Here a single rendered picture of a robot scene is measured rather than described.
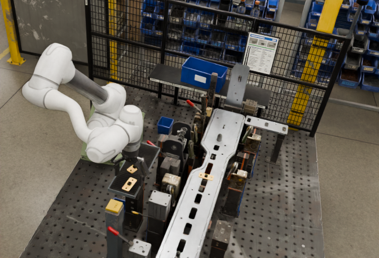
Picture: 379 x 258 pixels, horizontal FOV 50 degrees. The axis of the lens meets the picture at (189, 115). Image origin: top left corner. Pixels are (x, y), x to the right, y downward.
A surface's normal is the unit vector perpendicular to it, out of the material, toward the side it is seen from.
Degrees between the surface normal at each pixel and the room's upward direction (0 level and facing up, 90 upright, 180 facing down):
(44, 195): 0
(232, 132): 0
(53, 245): 0
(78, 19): 92
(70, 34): 93
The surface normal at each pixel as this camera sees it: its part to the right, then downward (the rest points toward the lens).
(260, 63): -0.28, 0.57
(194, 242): 0.11, -0.79
